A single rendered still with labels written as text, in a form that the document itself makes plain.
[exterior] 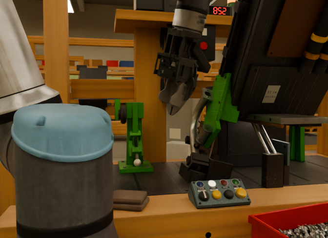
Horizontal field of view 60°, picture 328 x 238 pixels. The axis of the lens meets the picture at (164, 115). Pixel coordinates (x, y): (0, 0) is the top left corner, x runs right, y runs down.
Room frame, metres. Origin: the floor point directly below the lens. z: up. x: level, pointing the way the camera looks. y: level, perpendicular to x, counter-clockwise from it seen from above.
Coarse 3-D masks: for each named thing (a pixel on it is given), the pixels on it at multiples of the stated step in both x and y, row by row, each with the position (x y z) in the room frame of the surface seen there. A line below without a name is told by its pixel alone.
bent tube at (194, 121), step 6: (204, 90) 1.06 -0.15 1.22; (210, 90) 1.07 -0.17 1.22; (204, 96) 1.03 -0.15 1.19; (210, 96) 1.04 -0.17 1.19; (198, 102) 1.08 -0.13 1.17; (204, 102) 1.06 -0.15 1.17; (198, 108) 1.09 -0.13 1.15; (192, 114) 1.11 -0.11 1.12; (198, 114) 1.10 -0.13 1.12; (192, 120) 1.10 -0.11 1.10; (198, 120) 1.11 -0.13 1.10; (192, 126) 1.09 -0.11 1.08; (192, 132) 1.07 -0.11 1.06; (192, 138) 1.05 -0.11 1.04; (192, 144) 1.03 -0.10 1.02; (192, 150) 1.01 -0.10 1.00; (198, 150) 1.01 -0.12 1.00
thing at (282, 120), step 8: (240, 120) 1.06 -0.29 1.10; (248, 120) 1.00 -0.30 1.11; (256, 120) 0.95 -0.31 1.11; (264, 120) 0.90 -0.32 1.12; (272, 120) 0.86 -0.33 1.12; (280, 120) 0.82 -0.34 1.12; (288, 120) 0.82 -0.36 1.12; (296, 120) 0.82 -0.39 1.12; (304, 120) 0.83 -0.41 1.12; (312, 120) 0.83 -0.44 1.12; (320, 120) 0.84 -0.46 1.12
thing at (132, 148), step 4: (140, 132) 1.13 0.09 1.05; (128, 136) 1.14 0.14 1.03; (132, 136) 1.11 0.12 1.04; (136, 136) 1.12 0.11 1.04; (140, 136) 1.12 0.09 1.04; (128, 140) 1.13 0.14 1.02; (136, 140) 1.11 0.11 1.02; (140, 140) 1.14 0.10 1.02; (128, 144) 1.12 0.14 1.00; (132, 144) 1.12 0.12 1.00; (136, 144) 1.09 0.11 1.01; (140, 144) 1.12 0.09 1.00; (128, 148) 1.11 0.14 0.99; (132, 148) 1.07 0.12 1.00; (136, 148) 1.07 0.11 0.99; (140, 148) 1.08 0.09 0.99; (132, 152) 1.06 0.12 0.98; (136, 152) 1.07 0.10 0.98; (140, 152) 1.07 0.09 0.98; (132, 156) 1.08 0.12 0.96; (140, 156) 1.09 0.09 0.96
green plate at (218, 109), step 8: (216, 80) 1.06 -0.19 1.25; (224, 80) 0.99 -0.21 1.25; (216, 88) 1.04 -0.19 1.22; (224, 88) 0.97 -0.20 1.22; (216, 96) 1.02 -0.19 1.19; (224, 96) 0.97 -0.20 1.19; (208, 104) 1.07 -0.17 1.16; (216, 104) 1.00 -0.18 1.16; (224, 104) 0.98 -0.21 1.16; (208, 112) 1.05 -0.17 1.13; (216, 112) 0.98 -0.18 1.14; (224, 112) 0.98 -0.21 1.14; (232, 112) 0.99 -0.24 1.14; (208, 120) 1.03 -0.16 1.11; (216, 120) 0.96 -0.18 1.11; (224, 120) 1.02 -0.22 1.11; (232, 120) 0.99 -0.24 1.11
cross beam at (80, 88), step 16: (80, 80) 1.32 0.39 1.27; (96, 80) 1.33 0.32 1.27; (112, 80) 1.35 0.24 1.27; (128, 80) 1.36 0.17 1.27; (208, 80) 1.44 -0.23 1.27; (80, 96) 1.32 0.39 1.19; (96, 96) 1.33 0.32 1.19; (112, 96) 1.35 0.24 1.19; (128, 96) 1.36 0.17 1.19; (192, 96) 1.43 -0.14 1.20
